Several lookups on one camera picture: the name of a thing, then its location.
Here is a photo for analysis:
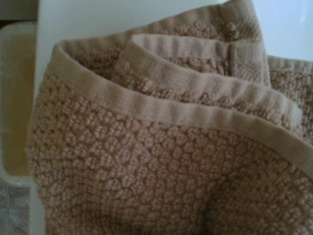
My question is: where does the beige terry cloth towel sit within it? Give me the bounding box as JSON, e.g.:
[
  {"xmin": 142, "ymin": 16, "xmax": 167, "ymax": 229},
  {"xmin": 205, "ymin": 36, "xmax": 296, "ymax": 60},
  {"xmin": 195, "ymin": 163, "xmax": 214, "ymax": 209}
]
[{"xmin": 27, "ymin": 0, "xmax": 313, "ymax": 235}]

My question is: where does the white ceramic sink basin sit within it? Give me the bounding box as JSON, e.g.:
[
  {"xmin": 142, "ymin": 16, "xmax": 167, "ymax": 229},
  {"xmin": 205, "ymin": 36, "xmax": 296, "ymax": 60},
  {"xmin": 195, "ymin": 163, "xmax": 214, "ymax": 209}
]
[{"xmin": 28, "ymin": 0, "xmax": 313, "ymax": 221}]

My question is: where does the translucent white plastic bin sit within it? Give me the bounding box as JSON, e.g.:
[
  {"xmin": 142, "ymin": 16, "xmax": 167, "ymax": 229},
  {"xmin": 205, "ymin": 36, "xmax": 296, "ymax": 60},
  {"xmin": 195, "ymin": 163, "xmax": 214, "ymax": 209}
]
[{"xmin": 0, "ymin": 23, "xmax": 38, "ymax": 189}]

